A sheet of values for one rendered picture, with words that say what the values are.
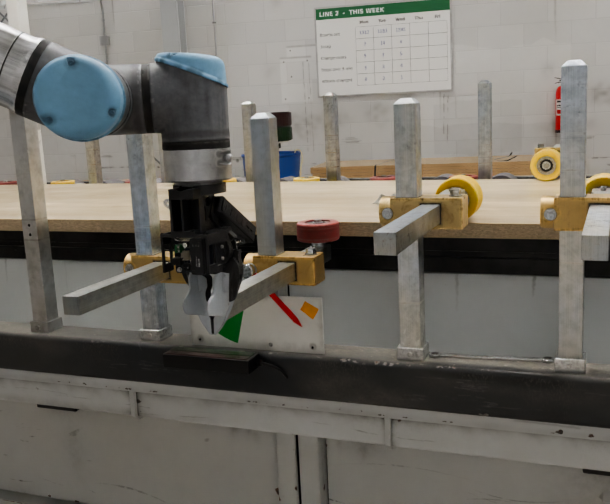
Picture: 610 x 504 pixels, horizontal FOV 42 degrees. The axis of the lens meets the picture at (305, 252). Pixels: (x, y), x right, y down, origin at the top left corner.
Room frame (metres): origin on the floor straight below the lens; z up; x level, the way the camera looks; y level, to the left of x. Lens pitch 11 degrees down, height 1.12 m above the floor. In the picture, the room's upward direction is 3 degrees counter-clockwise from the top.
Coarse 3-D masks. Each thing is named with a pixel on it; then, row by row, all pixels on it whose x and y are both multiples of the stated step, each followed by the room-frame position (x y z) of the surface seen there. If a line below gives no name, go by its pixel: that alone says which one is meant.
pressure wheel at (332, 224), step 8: (296, 224) 1.46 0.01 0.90; (304, 224) 1.43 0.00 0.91; (312, 224) 1.42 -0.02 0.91; (320, 224) 1.42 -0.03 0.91; (328, 224) 1.42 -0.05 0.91; (336, 224) 1.44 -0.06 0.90; (304, 232) 1.43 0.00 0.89; (312, 232) 1.42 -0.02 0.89; (320, 232) 1.42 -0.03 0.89; (328, 232) 1.42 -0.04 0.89; (336, 232) 1.44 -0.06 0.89; (304, 240) 1.43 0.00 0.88; (312, 240) 1.42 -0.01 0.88; (320, 240) 1.42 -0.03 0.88; (328, 240) 1.42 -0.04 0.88
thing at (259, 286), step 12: (324, 252) 1.44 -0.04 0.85; (276, 264) 1.30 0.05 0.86; (288, 264) 1.30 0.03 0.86; (252, 276) 1.22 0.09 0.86; (264, 276) 1.21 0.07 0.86; (276, 276) 1.23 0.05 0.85; (288, 276) 1.28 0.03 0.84; (240, 288) 1.14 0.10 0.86; (252, 288) 1.15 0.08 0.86; (264, 288) 1.19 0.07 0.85; (276, 288) 1.23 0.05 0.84; (240, 300) 1.11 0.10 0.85; (252, 300) 1.15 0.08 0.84
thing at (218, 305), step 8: (216, 280) 1.03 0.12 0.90; (224, 280) 1.05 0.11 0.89; (216, 288) 1.03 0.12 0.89; (224, 288) 1.05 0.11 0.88; (216, 296) 1.03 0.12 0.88; (224, 296) 1.05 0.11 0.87; (208, 304) 1.01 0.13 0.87; (216, 304) 1.03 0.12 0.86; (224, 304) 1.05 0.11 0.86; (232, 304) 1.06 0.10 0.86; (208, 312) 1.01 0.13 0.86; (216, 312) 1.03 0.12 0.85; (224, 312) 1.05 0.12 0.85; (216, 320) 1.06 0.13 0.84; (224, 320) 1.05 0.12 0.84; (216, 328) 1.06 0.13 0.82
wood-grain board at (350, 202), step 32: (0, 192) 2.45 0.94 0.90; (64, 192) 2.35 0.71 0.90; (96, 192) 2.30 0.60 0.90; (128, 192) 2.25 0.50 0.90; (160, 192) 2.20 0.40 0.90; (224, 192) 2.12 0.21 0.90; (288, 192) 2.04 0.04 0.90; (320, 192) 2.00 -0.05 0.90; (352, 192) 1.96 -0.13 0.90; (384, 192) 1.93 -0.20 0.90; (512, 192) 1.80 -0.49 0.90; (544, 192) 1.77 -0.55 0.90; (0, 224) 1.79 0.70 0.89; (64, 224) 1.73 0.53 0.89; (96, 224) 1.69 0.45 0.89; (128, 224) 1.66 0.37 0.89; (160, 224) 1.63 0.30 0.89; (288, 224) 1.52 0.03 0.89; (352, 224) 1.47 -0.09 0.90; (480, 224) 1.38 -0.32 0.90; (512, 224) 1.36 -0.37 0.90
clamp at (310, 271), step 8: (248, 256) 1.35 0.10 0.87; (256, 256) 1.34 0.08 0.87; (264, 256) 1.33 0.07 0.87; (272, 256) 1.33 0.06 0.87; (280, 256) 1.32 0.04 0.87; (288, 256) 1.32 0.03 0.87; (296, 256) 1.31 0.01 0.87; (304, 256) 1.31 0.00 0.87; (312, 256) 1.30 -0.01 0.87; (320, 256) 1.32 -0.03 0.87; (256, 264) 1.34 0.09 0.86; (264, 264) 1.33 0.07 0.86; (272, 264) 1.32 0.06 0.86; (296, 264) 1.31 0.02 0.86; (304, 264) 1.30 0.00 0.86; (312, 264) 1.30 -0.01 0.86; (320, 264) 1.32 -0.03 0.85; (296, 272) 1.31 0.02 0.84; (304, 272) 1.30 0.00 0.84; (312, 272) 1.30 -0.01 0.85; (320, 272) 1.32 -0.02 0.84; (296, 280) 1.31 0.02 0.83; (304, 280) 1.30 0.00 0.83; (312, 280) 1.30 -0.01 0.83; (320, 280) 1.32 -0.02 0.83
